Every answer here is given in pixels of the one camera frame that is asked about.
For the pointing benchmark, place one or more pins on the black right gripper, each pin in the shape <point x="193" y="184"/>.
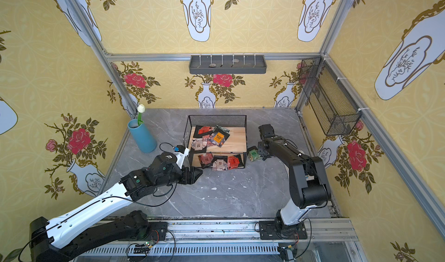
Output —
<point x="261" y="149"/>

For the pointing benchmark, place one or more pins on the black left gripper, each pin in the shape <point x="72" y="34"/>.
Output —
<point x="186" y="175"/>

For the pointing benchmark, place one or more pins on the green label tea bag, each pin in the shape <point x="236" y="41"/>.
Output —
<point x="253" y="154"/>

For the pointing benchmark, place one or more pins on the orange label tea bag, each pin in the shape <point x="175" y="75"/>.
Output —
<point x="218" y="137"/>

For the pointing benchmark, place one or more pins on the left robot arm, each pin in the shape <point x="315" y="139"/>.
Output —
<point x="64" y="238"/>

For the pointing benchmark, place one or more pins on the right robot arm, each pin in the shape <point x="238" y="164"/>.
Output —
<point x="308" y="185"/>

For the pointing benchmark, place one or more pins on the pink label black tea bag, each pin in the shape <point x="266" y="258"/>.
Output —
<point x="199" y="145"/>

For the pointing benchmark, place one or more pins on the red tea bag lower shelf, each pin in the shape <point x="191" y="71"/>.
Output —
<point x="235" y="161"/>

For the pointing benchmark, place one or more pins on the red label tea bag upper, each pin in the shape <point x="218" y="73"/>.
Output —
<point x="201" y="131"/>

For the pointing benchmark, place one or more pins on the blue vase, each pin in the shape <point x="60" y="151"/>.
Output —
<point x="142" y="136"/>

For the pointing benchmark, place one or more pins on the white tulip flower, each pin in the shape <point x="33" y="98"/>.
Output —
<point x="140" y="109"/>

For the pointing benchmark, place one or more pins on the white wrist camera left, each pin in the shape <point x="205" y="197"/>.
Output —
<point x="181" y="154"/>

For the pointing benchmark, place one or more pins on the black wire mesh shelf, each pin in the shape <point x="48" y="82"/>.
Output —
<point x="235" y="144"/>

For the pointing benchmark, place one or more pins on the black wire wall basket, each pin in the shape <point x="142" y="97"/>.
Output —
<point x="334" y="108"/>

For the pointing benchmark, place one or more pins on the grey wall rack tray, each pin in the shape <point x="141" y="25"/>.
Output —
<point x="227" y="64"/>

